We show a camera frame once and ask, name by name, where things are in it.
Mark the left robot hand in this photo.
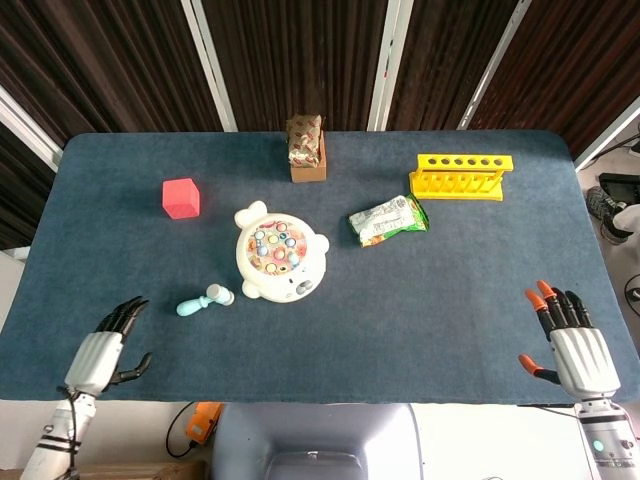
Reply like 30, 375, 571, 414
64, 295, 153, 398

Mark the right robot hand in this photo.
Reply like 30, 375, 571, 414
518, 279, 622, 402

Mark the light blue toy hammer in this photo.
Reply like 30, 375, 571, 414
175, 283, 236, 318

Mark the white whack-a-mole toy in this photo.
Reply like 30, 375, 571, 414
233, 200, 331, 304

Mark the orange device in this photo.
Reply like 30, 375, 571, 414
185, 401, 224, 445

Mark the grey sneaker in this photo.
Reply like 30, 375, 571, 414
585, 186, 628, 245

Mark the black floor device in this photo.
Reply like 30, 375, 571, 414
597, 172, 640, 200

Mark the red cube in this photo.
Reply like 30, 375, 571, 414
161, 177, 202, 221

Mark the yellow test tube rack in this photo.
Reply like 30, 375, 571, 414
408, 153, 515, 203

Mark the green snack bag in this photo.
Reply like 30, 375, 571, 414
348, 193, 431, 249

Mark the grey robot torso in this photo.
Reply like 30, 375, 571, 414
209, 402, 425, 480

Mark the blue table mat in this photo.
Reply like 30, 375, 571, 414
0, 130, 632, 406

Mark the brown cardboard box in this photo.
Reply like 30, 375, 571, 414
289, 128, 329, 184

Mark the black cable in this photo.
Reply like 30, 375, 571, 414
165, 401, 201, 458

